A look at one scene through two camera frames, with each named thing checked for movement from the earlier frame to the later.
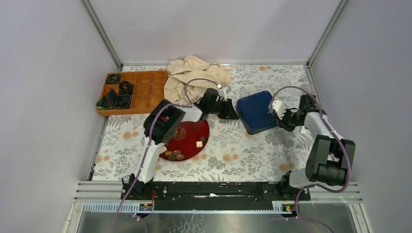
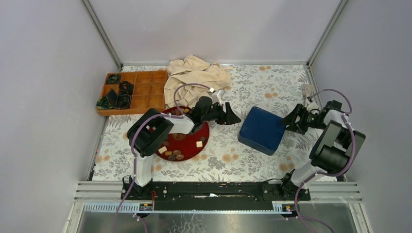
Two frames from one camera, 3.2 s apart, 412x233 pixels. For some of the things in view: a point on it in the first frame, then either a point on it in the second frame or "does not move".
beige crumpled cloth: x=187 y=79 does not move
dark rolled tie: x=113 y=78 does not move
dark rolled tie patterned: x=123 y=101 does not move
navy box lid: x=254 y=112 -> x=261 y=130
